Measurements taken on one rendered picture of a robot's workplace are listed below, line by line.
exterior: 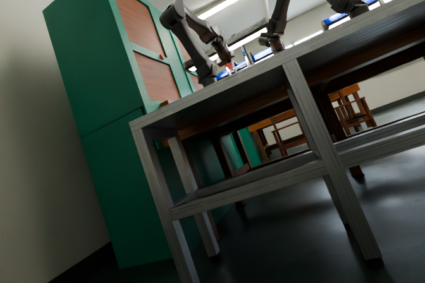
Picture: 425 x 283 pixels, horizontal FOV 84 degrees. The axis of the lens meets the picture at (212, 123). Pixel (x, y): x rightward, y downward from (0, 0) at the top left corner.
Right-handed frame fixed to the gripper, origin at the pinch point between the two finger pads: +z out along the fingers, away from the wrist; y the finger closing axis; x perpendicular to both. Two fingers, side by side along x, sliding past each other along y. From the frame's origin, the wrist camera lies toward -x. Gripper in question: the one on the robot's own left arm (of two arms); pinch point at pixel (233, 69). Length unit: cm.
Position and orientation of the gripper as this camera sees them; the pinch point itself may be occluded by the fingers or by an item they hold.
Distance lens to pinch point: 135.6
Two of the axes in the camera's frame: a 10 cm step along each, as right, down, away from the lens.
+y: -8.6, 3.6, 3.6
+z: 5.1, 5.9, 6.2
